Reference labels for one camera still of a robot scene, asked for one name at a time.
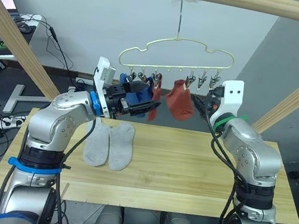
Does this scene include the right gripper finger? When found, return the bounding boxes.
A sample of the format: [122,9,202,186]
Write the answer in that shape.
[192,101,212,120]
[189,94,212,112]

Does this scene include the white wall power strip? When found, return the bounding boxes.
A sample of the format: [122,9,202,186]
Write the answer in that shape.
[74,76,96,86]

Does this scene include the blue arm cable tie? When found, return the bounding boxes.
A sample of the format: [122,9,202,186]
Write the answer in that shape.
[6,155,65,181]

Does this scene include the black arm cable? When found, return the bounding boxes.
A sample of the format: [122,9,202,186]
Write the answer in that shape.
[188,94,263,224]
[47,112,99,224]

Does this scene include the red sock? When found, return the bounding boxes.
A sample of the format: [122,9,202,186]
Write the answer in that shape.
[146,85,164,123]
[161,77,200,124]

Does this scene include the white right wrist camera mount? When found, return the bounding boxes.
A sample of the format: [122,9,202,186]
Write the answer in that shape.
[208,76,246,128]

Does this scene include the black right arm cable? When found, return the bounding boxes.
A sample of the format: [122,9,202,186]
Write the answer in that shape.
[188,94,263,224]

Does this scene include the green wrist cable tie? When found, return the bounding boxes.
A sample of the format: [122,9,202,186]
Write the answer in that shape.
[212,110,250,137]

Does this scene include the wooden frame slanted post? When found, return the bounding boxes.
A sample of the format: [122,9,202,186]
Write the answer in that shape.
[250,43,299,140]
[0,0,76,103]

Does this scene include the white floor power strip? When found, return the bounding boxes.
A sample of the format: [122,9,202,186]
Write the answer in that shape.
[0,112,28,133]

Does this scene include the grey metal desk foot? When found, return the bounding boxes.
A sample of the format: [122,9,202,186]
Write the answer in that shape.
[2,82,55,120]

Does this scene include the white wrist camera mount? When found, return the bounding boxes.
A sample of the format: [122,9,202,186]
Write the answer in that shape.
[86,55,119,120]
[208,76,246,128]

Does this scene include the cream cloud-shaped clip hanger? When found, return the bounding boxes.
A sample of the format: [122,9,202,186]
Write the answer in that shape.
[116,0,243,84]

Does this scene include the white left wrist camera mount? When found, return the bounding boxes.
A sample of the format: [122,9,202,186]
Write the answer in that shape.
[86,55,119,120]

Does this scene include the black desk cable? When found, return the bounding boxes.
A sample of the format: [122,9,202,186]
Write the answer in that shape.
[7,11,86,86]

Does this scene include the blue wrist clamp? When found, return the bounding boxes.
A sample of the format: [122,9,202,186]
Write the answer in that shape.
[87,90,105,117]

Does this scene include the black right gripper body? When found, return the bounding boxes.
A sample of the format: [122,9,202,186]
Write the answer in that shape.
[202,82,226,122]

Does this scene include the black computer mouse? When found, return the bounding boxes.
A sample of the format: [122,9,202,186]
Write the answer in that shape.
[16,21,33,35]

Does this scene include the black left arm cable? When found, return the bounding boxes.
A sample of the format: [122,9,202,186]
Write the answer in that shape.
[47,112,99,224]

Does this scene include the grey sock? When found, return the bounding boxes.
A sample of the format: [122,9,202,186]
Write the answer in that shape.
[102,120,138,174]
[80,118,114,169]

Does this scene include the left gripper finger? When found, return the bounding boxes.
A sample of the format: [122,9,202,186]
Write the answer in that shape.
[127,97,163,121]
[125,79,151,96]

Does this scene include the blue sock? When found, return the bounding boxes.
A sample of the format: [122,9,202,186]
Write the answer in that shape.
[115,73,144,106]
[131,80,155,120]

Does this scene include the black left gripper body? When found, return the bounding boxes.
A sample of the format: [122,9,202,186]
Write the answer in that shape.
[100,80,138,119]

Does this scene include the metal hanger clip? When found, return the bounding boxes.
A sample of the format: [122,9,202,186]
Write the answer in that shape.
[208,70,222,90]
[127,66,138,84]
[149,69,165,91]
[184,69,198,92]
[136,67,148,82]
[196,70,209,92]

